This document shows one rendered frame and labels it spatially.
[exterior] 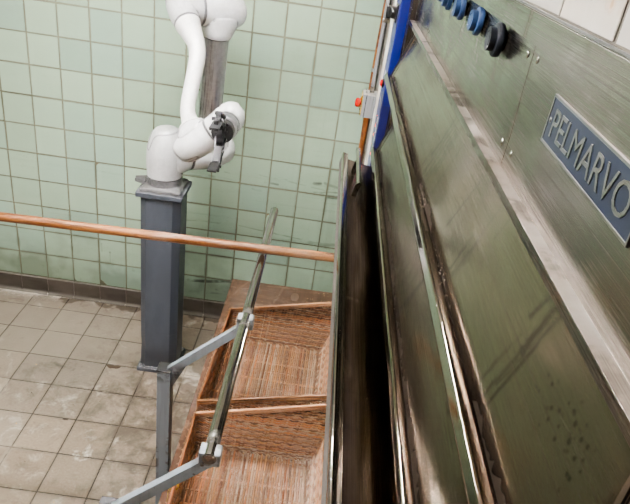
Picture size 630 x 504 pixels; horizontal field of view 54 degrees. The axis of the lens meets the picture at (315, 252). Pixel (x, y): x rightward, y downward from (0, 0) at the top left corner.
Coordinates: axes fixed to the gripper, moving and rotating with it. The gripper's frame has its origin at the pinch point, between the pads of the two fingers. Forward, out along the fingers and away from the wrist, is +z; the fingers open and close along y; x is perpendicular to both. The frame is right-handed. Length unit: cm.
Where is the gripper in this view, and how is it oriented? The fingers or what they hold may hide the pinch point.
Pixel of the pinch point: (213, 149)
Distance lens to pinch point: 194.9
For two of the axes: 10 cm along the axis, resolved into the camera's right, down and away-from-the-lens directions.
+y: -1.3, 8.7, 4.8
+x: -9.9, -1.3, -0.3
